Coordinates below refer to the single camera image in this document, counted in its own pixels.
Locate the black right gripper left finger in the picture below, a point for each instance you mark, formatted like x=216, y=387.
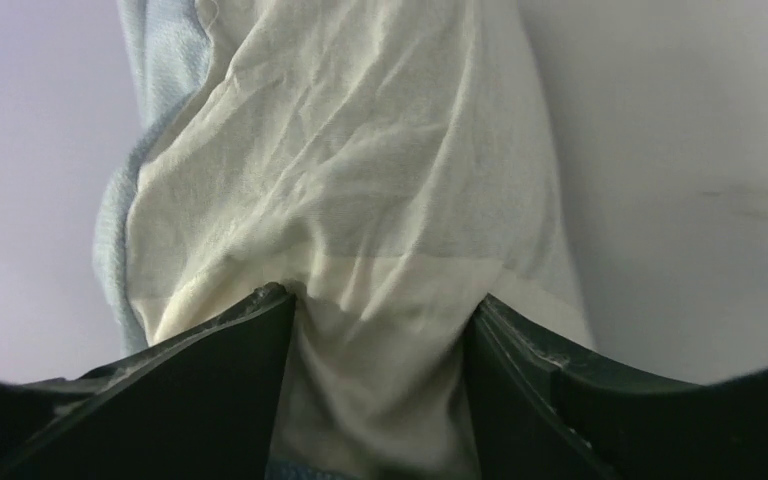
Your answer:
x=200, y=405

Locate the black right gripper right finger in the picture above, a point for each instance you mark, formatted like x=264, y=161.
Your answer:
x=544, y=407

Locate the white pillow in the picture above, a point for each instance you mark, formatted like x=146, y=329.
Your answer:
x=413, y=362

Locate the light blue pillowcase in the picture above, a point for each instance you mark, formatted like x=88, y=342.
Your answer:
x=285, y=140

